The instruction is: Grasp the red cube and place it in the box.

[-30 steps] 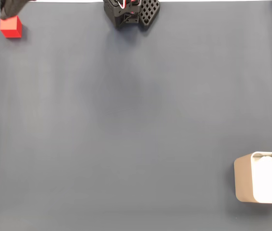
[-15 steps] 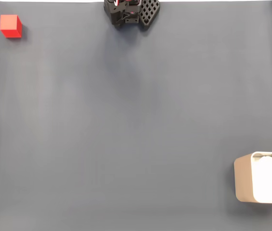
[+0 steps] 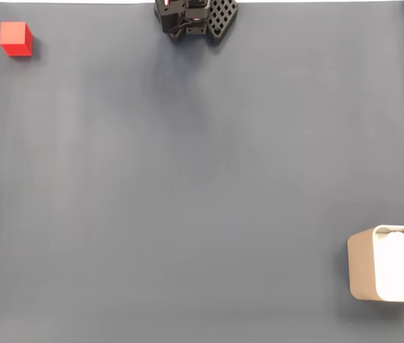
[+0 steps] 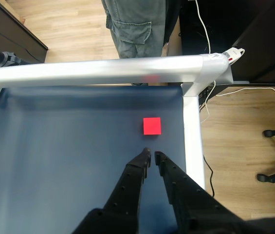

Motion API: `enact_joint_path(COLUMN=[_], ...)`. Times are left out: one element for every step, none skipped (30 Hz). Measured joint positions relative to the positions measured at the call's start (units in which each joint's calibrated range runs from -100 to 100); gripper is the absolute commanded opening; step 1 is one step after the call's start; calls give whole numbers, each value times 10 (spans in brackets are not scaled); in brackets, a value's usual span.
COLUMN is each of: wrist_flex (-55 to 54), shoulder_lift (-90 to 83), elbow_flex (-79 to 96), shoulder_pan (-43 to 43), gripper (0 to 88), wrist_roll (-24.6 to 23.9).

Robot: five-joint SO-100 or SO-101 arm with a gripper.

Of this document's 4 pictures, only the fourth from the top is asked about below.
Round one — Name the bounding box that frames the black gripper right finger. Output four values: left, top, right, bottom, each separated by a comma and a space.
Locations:
154, 151, 244, 234

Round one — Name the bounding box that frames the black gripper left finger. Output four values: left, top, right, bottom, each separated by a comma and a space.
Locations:
73, 147, 152, 234

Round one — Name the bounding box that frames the red cube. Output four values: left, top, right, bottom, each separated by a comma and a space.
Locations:
143, 117, 162, 136

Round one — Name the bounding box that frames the white power strip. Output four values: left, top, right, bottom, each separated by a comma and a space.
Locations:
221, 48, 246, 65

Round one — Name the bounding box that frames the person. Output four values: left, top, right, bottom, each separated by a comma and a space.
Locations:
101, 0, 183, 59

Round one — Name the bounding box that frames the black desk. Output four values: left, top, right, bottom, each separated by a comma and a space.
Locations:
180, 0, 275, 85

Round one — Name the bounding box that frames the dark wooden desk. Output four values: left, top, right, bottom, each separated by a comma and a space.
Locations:
0, 0, 49, 65

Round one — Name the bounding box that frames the thin black cable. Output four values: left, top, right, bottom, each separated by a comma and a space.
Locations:
202, 153, 215, 198

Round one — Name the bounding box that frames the silver aluminium rail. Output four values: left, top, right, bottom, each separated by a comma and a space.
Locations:
0, 53, 235, 97

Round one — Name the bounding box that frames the white power cable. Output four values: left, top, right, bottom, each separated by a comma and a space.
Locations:
194, 0, 216, 123
215, 87, 275, 101

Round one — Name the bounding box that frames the camera tripod stand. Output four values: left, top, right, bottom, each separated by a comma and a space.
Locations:
0, 44, 32, 70

